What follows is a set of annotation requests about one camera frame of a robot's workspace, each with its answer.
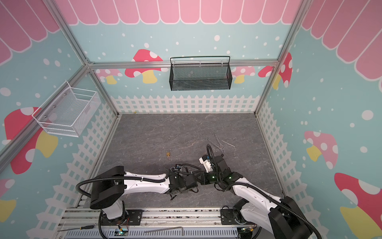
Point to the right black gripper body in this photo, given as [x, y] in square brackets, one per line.
[207, 177]

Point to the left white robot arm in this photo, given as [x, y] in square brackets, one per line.
[105, 190]

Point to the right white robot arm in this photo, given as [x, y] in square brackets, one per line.
[280, 216]

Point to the large hex key front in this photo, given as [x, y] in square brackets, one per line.
[172, 231]

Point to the long silver wrench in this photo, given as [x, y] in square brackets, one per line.
[214, 144]

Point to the short silver wrench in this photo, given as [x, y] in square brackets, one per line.
[218, 142]

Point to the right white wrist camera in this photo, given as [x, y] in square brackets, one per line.
[205, 161]

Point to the screwdriver on rail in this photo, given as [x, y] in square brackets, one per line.
[80, 228]

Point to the black mesh wall basket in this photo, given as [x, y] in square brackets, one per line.
[200, 73]

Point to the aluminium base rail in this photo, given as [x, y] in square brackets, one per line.
[198, 223]

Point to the white wire wall basket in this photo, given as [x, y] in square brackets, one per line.
[68, 112]

